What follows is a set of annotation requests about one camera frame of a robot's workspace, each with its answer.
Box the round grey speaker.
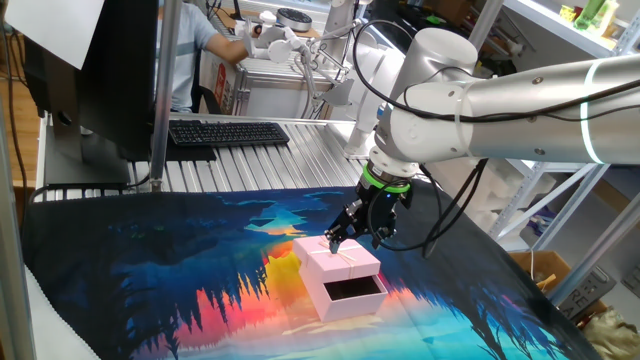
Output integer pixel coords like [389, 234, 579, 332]
[275, 6, 314, 34]

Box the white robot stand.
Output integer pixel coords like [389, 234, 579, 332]
[319, 0, 404, 160]

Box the grey metal shelf rack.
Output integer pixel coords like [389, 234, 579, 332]
[467, 0, 640, 307]

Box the grey frame post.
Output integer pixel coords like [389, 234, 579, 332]
[0, 94, 38, 360]

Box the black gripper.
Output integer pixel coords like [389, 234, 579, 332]
[323, 178, 414, 255]

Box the grey lettered plate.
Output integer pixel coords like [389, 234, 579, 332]
[556, 266, 619, 320]

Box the black monitor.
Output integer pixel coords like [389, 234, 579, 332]
[21, 0, 162, 187]

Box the brown cardboard box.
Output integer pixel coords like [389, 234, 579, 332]
[508, 249, 609, 321]

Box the aluminium frame pole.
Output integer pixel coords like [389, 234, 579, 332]
[148, 0, 183, 193]

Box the black office chair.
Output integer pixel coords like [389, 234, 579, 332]
[190, 49, 224, 116]

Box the pink inner gift box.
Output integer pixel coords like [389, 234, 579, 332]
[298, 268, 390, 324]

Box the green bottle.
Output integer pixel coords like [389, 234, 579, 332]
[573, 0, 607, 31]

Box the colourful forest print cloth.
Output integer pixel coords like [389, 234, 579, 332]
[19, 179, 601, 360]

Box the black keyboard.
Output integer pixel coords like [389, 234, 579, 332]
[167, 119, 292, 148]

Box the person in blue shirt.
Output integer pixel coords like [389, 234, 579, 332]
[156, 0, 221, 114]

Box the black looped camera cable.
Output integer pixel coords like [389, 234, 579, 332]
[366, 158, 490, 260]

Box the white red printed carton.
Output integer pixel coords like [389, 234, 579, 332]
[198, 49, 242, 117]

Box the white paper sheet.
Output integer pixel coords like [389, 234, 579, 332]
[3, 0, 106, 71]

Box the black desk mat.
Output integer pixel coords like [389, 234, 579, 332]
[163, 133, 218, 163]

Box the person's bare forearm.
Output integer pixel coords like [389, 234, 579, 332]
[203, 30, 254, 66]

